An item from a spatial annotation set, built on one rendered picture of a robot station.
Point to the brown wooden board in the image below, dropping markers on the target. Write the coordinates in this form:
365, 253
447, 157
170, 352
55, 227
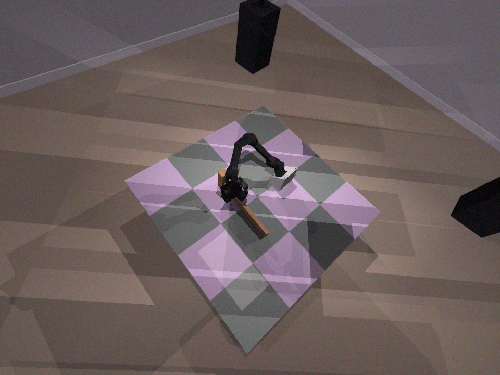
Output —
252, 217

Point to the dark brown wooden post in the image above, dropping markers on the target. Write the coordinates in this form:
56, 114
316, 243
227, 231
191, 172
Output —
221, 177

